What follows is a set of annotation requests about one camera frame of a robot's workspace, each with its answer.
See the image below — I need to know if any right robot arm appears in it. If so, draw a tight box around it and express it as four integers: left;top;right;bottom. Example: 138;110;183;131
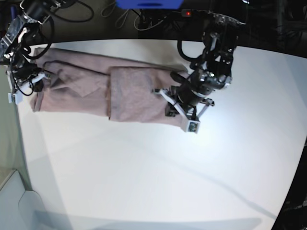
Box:
0;0;94;100

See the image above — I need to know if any black power strip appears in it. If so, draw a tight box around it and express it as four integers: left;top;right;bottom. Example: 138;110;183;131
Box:
180;9;212;18

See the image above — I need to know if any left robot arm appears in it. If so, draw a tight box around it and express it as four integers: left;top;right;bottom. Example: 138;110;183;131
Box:
154;0;250;120

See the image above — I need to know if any mauve pink t-shirt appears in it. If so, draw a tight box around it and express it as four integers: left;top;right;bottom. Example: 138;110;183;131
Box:
30;48;187;127

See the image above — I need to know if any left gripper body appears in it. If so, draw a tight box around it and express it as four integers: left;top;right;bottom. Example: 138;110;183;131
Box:
162;72;215;105

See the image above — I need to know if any blue box at top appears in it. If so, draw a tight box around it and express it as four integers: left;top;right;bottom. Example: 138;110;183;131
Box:
116;0;183;9

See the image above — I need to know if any white looped cable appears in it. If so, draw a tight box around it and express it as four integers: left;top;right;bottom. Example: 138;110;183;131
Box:
100;0;131;29

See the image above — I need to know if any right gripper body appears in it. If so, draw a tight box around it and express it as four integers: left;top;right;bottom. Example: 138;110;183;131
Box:
7;70;49;96

